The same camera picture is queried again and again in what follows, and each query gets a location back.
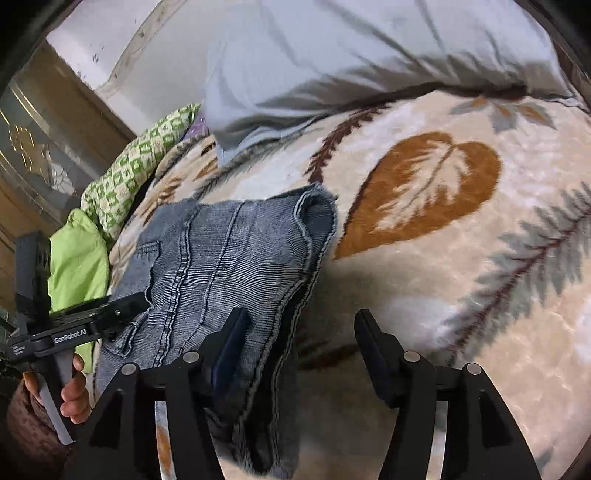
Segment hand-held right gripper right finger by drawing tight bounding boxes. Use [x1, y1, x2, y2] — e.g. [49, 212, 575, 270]
[354, 309, 541, 480]

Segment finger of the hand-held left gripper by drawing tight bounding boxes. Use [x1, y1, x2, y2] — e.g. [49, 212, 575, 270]
[90, 291, 153, 336]

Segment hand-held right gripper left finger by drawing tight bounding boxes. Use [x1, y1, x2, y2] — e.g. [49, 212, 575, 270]
[74, 307, 253, 480]

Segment blue-grey denim pants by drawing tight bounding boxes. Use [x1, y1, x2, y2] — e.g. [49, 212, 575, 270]
[92, 182, 339, 479]

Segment person's left forearm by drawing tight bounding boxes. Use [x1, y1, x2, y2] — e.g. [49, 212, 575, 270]
[6, 379, 71, 467]

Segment person's left hand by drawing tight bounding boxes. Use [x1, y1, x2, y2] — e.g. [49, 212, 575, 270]
[23, 355, 92, 424]

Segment bright green cloth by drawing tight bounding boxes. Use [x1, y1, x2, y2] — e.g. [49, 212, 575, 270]
[48, 210, 112, 371]

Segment leaf-print beige blanket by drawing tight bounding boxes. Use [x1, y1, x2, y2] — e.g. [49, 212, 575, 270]
[92, 87, 591, 480]

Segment green patterned cloth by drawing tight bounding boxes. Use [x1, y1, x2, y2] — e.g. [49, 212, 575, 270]
[81, 103, 202, 241]

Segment wooden glass-panel door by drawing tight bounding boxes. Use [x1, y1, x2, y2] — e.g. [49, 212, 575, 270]
[0, 41, 140, 296]

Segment small purple cloth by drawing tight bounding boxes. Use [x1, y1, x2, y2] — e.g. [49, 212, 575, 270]
[185, 115, 211, 140]

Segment grey pillow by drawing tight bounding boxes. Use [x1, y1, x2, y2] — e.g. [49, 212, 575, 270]
[203, 0, 579, 163]

